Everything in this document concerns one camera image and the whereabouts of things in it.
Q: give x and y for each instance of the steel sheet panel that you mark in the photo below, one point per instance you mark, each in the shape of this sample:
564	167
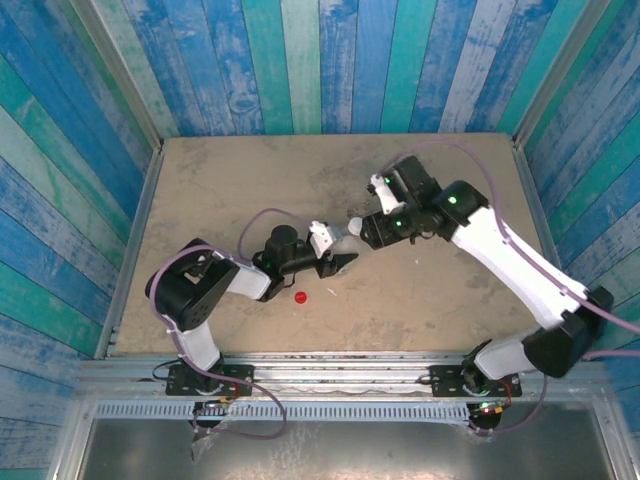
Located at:
350	450

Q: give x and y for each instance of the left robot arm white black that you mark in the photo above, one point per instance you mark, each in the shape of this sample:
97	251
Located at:
197	345

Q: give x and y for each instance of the small circuit board with LEDs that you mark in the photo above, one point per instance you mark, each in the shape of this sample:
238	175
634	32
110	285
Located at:
487	409
215	402

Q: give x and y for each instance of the red bottle cap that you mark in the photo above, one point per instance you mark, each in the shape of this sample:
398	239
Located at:
301	298

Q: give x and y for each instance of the aluminium corner post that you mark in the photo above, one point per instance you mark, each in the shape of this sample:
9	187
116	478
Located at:
560	75
120	75

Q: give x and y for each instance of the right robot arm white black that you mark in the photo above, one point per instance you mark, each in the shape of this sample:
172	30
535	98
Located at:
510	260

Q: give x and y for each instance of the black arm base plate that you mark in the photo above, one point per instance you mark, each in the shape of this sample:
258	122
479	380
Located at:
445	377
240	375

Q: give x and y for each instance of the white bottle cap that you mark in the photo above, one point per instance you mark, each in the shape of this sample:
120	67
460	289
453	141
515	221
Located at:
355	226

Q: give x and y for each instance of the long aluminium mounting rail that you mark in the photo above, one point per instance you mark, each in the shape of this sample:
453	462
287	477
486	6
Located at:
340	375

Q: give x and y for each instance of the aluminium table edge rail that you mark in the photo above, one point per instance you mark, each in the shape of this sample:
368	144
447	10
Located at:
542	225
131	250

